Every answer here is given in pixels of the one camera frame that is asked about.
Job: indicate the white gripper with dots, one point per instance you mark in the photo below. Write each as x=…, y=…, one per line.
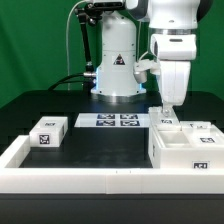
x=174, y=54

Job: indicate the white cabinet body box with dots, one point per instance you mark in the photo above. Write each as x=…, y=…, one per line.
x=172, y=150

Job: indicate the white cabinet top block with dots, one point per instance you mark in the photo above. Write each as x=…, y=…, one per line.
x=49, y=131

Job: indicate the white marker base plate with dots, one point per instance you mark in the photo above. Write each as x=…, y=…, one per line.
x=112, y=120

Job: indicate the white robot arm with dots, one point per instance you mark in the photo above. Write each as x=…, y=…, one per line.
x=115, y=76

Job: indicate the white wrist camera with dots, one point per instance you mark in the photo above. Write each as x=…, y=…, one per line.
x=141, y=67

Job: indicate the white cabinet door panel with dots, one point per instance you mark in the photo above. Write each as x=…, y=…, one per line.
x=202, y=134
x=161, y=122

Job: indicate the white U-shaped fence frame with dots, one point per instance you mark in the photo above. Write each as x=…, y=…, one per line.
x=16, y=179

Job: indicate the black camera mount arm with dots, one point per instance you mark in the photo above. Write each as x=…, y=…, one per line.
x=88, y=15

